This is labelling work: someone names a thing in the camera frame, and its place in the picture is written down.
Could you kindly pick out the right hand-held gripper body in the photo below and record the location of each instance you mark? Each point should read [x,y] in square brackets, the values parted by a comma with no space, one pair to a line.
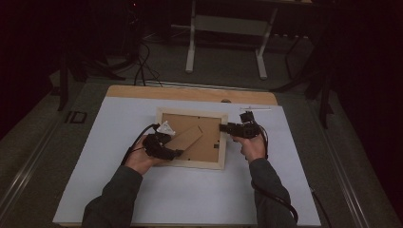
[248,129]

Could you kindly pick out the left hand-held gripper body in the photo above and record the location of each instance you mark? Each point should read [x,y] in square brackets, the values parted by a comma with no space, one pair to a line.
[155,147]

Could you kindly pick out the wooden photo frame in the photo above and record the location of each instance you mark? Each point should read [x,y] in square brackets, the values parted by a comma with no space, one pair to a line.
[209,139]

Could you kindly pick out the person's right hand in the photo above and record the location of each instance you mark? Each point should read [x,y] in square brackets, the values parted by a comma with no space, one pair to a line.
[255,148]

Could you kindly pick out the person's left hand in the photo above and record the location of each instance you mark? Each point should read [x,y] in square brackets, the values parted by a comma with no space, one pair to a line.
[136,160]

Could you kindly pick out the thin white rod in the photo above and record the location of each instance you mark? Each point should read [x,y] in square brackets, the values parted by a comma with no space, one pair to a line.
[255,109]

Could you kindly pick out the white table mat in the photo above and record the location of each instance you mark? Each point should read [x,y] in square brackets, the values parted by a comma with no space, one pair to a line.
[190,193]

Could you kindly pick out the black metal stand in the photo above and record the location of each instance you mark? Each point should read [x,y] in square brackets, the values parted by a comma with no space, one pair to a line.
[324,101]
[63,85]

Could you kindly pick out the black floor socket box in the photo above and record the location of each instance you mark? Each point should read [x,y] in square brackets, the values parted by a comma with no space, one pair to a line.
[76,117]

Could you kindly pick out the white metal desk frame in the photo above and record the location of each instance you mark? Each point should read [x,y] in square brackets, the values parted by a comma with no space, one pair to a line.
[190,47]

